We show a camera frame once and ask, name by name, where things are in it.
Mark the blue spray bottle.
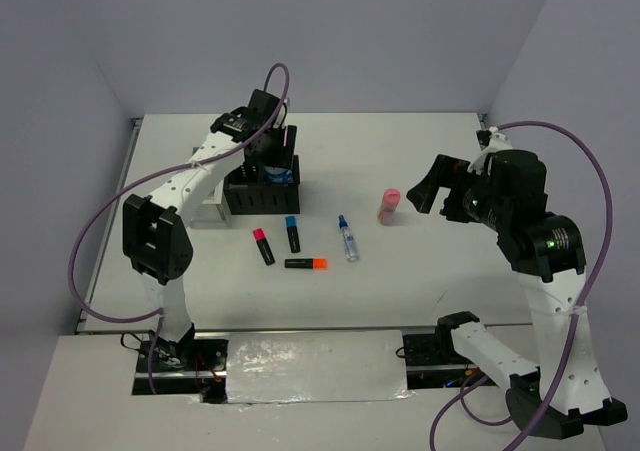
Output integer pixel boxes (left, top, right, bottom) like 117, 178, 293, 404
338, 215, 360, 262

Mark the orange highlighter marker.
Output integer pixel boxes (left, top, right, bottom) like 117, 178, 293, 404
284, 258, 328, 270

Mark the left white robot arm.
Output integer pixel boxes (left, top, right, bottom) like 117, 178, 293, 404
122, 89, 286, 370

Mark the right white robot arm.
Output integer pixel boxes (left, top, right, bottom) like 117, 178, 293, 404
400, 127, 628, 440

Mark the white slotted container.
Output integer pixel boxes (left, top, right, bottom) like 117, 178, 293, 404
187, 144, 232, 230

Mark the blue highlighter marker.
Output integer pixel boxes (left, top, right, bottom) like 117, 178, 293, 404
285, 216, 301, 254

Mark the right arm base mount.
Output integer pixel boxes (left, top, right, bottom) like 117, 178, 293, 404
395, 332, 479, 390

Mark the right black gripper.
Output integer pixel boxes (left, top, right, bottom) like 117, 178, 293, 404
405, 151, 509, 228

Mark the blue round tin front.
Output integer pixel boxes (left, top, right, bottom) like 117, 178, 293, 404
265, 167, 293, 184

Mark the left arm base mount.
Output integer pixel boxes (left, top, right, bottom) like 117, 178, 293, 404
120, 333, 228, 404

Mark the pink highlighter marker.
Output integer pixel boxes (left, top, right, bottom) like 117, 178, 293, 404
252, 228, 275, 266

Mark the pink capped bottle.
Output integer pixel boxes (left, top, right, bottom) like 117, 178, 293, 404
377, 188, 401, 225

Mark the black slotted container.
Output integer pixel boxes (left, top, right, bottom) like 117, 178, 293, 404
223, 155, 300, 215

